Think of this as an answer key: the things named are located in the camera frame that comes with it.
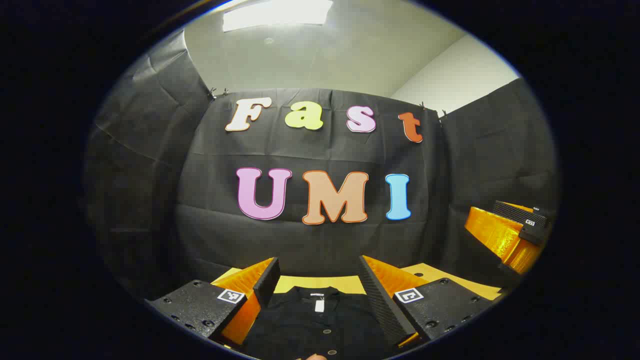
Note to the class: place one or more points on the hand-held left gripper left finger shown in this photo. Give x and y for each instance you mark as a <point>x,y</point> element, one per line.
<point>266,282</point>

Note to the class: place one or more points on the black backdrop cloth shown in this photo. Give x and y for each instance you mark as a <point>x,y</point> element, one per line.
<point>320,240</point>

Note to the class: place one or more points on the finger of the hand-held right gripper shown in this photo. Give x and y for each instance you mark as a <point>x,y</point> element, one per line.
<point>500,240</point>

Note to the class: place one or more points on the black buttoned garment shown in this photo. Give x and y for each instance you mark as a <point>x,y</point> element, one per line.
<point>305,325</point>

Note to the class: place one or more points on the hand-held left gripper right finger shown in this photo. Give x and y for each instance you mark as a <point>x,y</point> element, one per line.
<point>382,300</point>

